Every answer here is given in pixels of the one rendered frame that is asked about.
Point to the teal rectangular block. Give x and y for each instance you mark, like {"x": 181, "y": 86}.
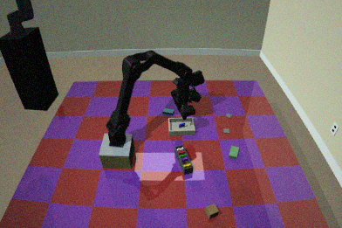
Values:
{"x": 168, "y": 111}

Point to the green rectangular block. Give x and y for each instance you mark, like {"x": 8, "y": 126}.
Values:
{"x": 233, "y": 152}

